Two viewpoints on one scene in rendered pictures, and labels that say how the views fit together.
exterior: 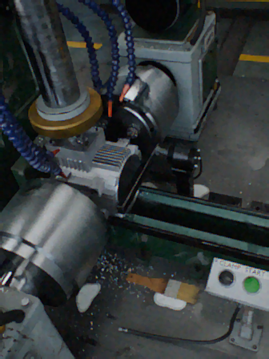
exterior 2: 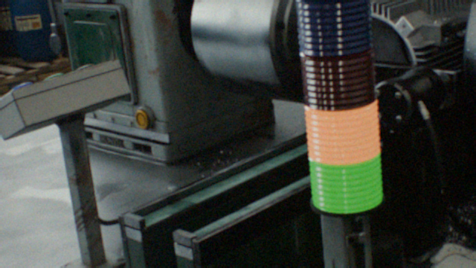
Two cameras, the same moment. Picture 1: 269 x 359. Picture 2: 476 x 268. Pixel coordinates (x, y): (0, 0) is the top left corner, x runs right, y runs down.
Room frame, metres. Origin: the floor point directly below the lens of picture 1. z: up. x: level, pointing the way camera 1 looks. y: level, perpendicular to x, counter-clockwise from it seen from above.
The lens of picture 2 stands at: (0.92, -1.20, 1.32)
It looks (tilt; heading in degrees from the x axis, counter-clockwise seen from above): 17 degrees down; 106
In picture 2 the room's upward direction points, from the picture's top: 6 degrees counter-clockwise
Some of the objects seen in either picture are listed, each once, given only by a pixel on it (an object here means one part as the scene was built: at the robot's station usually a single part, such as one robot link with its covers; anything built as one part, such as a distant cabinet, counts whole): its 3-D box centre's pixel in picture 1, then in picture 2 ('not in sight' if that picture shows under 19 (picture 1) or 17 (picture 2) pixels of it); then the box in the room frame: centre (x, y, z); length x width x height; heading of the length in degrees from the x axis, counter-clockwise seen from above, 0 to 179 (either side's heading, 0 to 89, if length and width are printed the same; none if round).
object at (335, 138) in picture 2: not in sight; (342, 127); (0.82, -0.51, 1.10); 0.06 x 0.06 x 0.04
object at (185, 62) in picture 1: (170, 70); not in sight; (1.35, -0.20, 0.99); 0.35 x 0.31 x 0.37; 149
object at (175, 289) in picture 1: (162, 285); not in sight; (0.58, -0.01, 0.80); 0.21 x 0.05 x 0.01; 61
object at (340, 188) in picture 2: not in sight; (346, 178); (0.82, -0.51, 1.05); 0.06 x 0.06 x 0.04
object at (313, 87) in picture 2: not in sight; (338, 75); (0.82, -0.51, 1.14); 0.06 x 0.06 x 0.04
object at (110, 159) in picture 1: (97, 174); (409, 52); (0.84, 0.10, 1.01); 0.20 x 0.19 x 0.19; 59
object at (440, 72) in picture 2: (140, 175); (378, 72); (0.80, -0.01, 1.01); 0.26 x 0.04 x 0.03; 149
